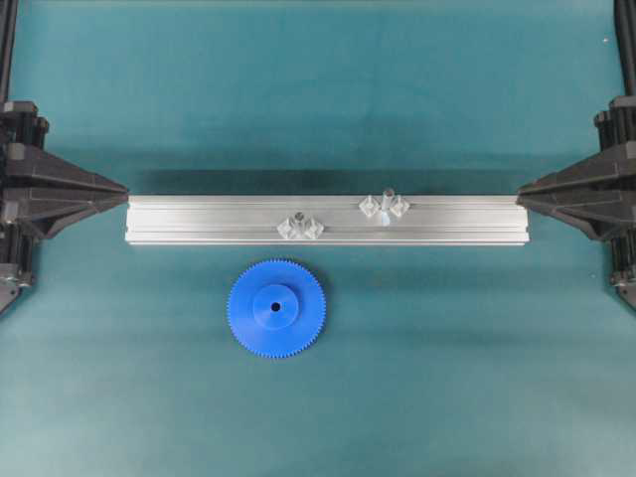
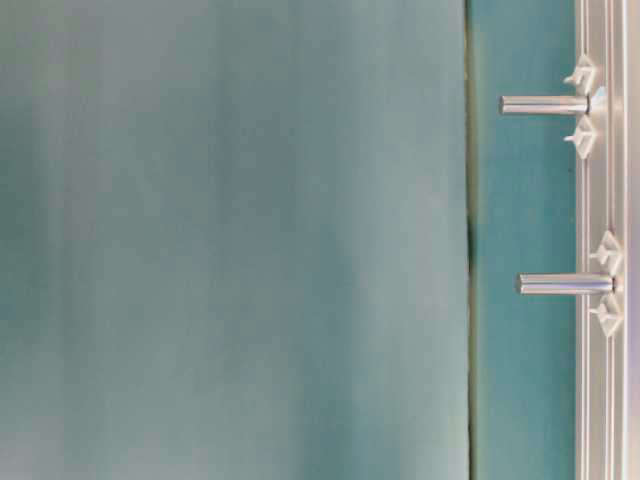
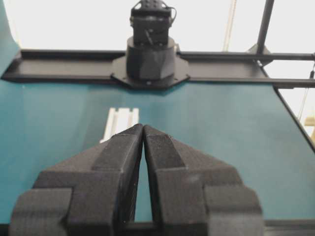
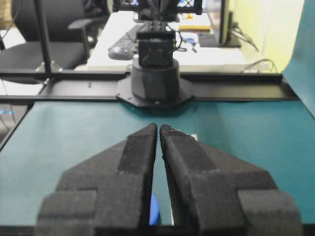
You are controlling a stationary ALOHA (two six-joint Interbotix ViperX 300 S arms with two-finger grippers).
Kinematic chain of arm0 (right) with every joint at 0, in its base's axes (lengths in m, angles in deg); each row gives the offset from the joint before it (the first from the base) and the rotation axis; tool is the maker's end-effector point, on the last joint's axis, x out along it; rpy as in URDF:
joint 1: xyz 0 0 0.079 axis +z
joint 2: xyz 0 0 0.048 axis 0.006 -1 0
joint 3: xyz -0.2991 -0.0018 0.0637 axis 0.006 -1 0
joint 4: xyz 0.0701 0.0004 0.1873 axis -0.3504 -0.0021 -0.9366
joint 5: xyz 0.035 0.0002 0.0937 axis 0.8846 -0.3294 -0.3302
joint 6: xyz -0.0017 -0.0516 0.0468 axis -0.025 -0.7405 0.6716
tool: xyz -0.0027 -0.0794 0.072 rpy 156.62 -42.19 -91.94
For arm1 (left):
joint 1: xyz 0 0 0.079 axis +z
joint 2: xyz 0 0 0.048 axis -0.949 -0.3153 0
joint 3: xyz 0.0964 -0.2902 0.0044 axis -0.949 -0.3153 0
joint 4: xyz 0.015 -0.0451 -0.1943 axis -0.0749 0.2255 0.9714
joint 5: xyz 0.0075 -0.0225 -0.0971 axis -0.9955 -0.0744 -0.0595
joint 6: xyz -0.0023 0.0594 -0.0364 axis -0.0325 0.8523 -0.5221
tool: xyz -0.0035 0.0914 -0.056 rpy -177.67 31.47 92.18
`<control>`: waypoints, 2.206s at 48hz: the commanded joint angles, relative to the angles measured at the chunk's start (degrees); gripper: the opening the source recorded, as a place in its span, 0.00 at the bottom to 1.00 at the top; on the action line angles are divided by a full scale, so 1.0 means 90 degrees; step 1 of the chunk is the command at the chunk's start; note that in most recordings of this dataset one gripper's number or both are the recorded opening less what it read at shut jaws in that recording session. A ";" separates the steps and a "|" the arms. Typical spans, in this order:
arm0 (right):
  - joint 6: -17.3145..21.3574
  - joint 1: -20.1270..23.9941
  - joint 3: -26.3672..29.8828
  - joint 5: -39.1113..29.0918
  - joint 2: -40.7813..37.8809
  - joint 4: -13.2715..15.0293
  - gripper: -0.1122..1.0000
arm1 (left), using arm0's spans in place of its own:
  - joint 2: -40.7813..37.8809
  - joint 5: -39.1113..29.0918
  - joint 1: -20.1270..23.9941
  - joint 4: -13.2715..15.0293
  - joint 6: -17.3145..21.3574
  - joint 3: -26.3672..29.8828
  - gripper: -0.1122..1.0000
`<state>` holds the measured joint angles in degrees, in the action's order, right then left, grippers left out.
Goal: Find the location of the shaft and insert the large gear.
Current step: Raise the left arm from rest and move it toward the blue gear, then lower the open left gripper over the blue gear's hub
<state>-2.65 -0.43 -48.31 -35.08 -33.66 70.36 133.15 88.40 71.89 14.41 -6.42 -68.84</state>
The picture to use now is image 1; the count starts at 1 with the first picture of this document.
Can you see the right steel shaft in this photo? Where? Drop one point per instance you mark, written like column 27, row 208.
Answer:
column 386, row 203

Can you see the silver aluminium extrusion rail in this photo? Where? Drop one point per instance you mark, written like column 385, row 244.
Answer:
column 252, row 220

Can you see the large blue plastic gear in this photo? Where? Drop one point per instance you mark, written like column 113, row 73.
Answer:
column 276, row 309

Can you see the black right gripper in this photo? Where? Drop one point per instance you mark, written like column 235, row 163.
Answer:
column 600, row 215

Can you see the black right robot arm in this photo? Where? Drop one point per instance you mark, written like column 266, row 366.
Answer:
column 624, row 26

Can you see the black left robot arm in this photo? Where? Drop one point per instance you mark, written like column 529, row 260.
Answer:
column 9, row 12

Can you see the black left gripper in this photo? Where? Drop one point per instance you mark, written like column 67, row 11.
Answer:
column 40, row 213

